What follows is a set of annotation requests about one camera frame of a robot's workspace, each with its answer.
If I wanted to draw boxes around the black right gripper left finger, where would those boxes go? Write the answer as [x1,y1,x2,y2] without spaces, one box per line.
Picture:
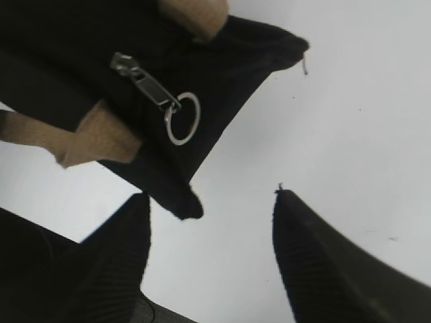
[1,194,151,322]

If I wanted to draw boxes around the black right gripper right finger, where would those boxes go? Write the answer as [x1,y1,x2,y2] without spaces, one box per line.
[272,188,430,322]

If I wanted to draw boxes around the silver zipper pull with ring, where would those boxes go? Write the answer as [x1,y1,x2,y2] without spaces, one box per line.
[110,52,201,146]

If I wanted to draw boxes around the black canvas tote bag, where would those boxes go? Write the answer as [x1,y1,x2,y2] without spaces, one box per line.
[1,1,310,219]

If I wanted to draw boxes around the tan front bag handle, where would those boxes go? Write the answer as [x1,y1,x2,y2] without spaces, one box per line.
[1,100,143,168]

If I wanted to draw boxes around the tan bag handle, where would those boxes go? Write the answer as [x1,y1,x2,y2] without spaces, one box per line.
[1,100,143,168]
[158,0,229,42]

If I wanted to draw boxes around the tan rear bag handle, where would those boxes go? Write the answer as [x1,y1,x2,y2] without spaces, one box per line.
[158,0,229,42]

